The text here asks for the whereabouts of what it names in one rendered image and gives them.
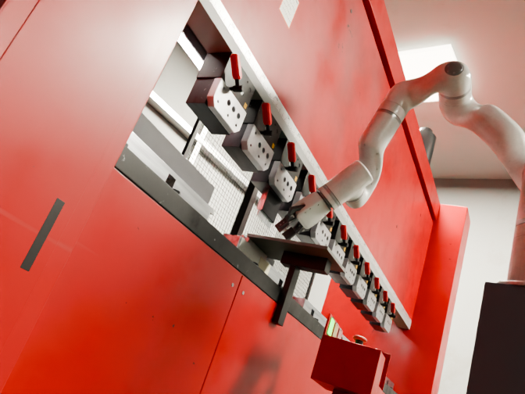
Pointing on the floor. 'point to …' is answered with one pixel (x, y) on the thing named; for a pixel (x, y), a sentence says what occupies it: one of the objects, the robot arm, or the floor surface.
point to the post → (244, 210)
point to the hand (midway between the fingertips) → (285, 230)
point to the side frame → (423, 318)
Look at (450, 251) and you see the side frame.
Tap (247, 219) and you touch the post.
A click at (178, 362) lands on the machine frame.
